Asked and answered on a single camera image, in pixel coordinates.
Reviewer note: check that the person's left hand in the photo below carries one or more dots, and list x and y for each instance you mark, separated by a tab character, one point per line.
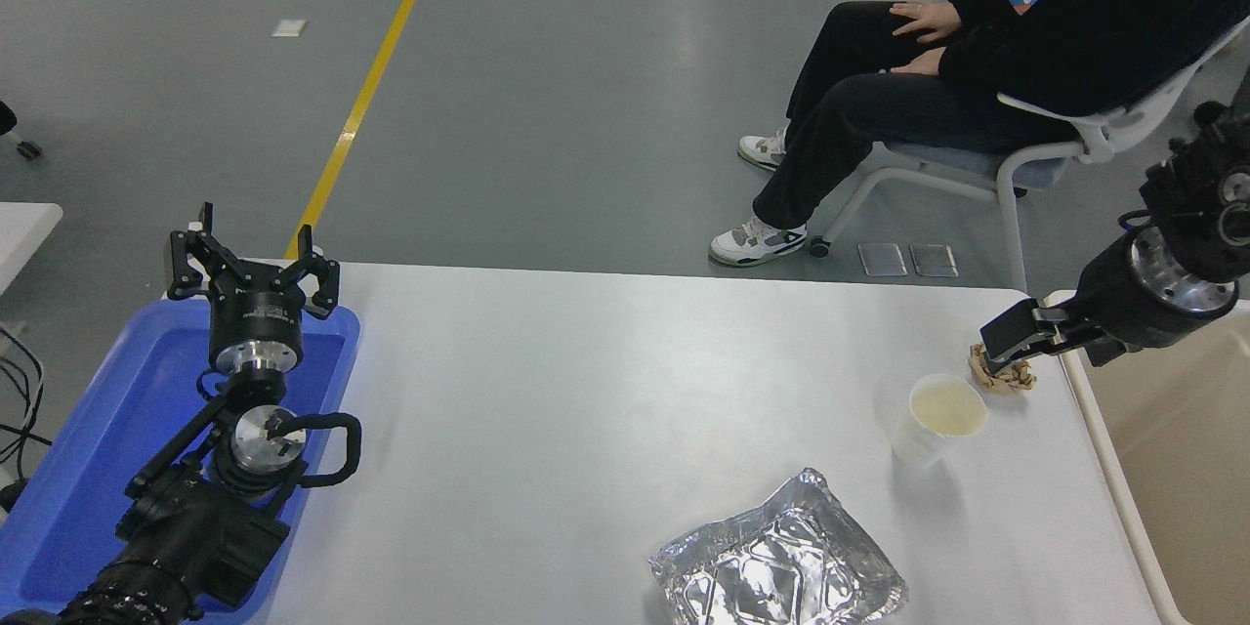
923	63

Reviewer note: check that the black chair caster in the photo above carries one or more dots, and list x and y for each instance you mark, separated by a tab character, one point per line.
29	151

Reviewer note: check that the crumpled foil tray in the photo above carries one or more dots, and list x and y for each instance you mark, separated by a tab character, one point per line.
776	566

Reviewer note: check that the blue plastic tray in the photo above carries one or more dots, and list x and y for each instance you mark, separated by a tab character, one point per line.
98	430

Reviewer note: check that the white office chair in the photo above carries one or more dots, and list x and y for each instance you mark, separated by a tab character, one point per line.
937	166

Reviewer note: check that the large pale bin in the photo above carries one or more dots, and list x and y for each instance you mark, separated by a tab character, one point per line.
1191	469

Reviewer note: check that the crumpled tan paper ball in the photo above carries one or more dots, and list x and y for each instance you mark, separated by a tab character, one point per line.
1016	381

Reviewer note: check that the person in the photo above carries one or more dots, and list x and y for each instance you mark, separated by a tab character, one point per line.
1074	29

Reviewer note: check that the white paper cup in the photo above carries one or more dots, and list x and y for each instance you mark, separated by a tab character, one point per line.
933	420

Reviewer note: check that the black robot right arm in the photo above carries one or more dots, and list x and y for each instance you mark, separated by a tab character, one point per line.
1201	205

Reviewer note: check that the white side table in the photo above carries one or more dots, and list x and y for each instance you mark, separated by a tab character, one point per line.
24	229

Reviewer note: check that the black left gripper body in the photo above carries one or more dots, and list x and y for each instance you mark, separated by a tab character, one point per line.
256	317

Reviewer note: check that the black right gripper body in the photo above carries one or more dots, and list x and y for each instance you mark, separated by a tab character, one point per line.
1123	308

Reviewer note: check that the person's right hand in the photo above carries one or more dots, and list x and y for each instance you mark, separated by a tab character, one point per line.
933	20

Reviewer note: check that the white floor tag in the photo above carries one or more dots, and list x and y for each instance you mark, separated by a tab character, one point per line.
290	28

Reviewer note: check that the metal floor plate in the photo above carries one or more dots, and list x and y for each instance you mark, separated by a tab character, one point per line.
935	261
883	260

